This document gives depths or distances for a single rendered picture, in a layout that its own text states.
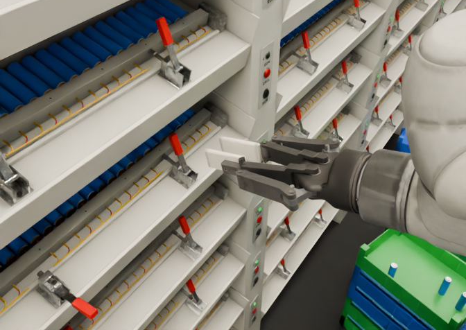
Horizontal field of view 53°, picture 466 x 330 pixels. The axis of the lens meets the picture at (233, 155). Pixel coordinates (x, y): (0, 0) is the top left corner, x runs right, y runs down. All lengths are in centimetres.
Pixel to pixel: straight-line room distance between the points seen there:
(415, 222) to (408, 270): 94
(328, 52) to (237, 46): 44
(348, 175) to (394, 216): 7
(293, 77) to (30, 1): 69
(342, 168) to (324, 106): 76
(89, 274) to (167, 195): 17
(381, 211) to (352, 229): 142
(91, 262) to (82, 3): 36
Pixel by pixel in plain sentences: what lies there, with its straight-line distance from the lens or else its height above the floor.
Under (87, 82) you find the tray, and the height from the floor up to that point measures 113.
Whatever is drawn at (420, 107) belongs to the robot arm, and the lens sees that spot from 37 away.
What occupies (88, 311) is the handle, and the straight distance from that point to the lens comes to 63.
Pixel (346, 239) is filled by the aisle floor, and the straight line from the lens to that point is 192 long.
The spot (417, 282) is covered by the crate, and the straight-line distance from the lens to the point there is 145.
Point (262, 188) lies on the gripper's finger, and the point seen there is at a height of 103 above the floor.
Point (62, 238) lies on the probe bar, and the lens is 70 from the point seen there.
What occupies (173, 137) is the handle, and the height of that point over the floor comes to 99.
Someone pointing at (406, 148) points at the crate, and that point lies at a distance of 222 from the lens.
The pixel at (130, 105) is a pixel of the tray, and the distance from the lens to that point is 63.
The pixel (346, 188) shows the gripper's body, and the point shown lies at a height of 107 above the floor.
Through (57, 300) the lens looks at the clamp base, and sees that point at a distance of 66.
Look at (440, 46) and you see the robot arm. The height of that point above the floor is 129.
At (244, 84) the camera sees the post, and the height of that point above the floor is 101.
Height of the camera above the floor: 145
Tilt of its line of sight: 41 degrees down
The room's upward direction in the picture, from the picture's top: straight up
